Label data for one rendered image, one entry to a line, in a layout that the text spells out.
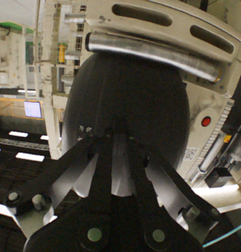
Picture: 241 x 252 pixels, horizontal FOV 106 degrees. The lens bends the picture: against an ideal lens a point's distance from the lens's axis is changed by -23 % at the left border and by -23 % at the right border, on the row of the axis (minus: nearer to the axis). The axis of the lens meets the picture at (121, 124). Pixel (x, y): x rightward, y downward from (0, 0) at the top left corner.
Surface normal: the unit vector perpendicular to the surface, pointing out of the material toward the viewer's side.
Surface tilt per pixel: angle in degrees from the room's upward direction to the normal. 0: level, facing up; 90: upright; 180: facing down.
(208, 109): 90
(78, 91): 118
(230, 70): 90
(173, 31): 90
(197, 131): 90
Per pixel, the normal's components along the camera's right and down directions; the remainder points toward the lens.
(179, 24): 0.00, 0.47
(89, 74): -0.14, -0.36
